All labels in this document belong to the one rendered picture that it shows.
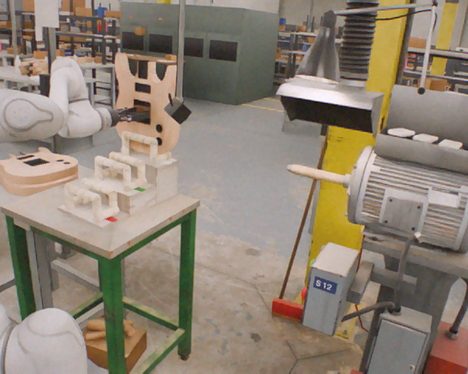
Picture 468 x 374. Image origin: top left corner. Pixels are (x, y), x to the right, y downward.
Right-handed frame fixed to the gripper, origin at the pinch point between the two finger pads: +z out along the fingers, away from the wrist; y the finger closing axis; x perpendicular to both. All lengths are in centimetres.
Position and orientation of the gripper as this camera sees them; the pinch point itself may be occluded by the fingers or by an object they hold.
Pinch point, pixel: (141, 111)
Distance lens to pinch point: 188.0
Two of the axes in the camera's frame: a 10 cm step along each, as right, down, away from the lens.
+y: 8.5, 2.5, -4.5
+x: 0.9, -9.3, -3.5
